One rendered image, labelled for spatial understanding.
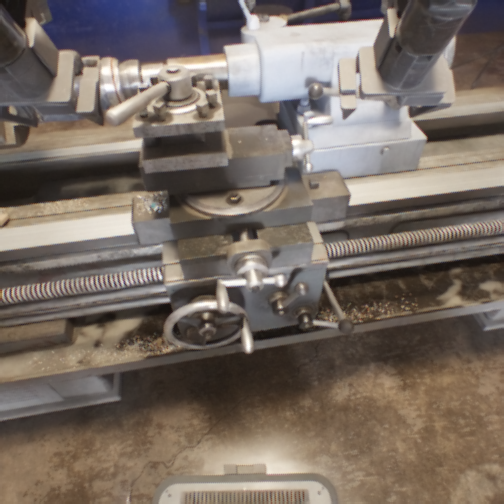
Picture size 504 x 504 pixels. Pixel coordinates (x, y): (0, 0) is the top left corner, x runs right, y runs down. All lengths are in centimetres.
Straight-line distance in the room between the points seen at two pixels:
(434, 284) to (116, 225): 108
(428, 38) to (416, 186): 69
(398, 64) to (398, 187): 63
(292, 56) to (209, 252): 48
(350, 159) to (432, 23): 65
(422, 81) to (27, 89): 46
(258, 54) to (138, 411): 131
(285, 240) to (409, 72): 46
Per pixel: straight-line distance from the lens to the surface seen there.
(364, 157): 106
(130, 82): 98
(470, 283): 153
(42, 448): 172
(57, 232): 103
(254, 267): 76
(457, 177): 118
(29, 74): 52
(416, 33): 45
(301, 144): 85
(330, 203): 97
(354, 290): 136
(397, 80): 50
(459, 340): 189
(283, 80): 96
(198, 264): 82
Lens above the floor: 148
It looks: 49 degrees down
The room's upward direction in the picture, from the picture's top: 2 degrees counter-clockwise
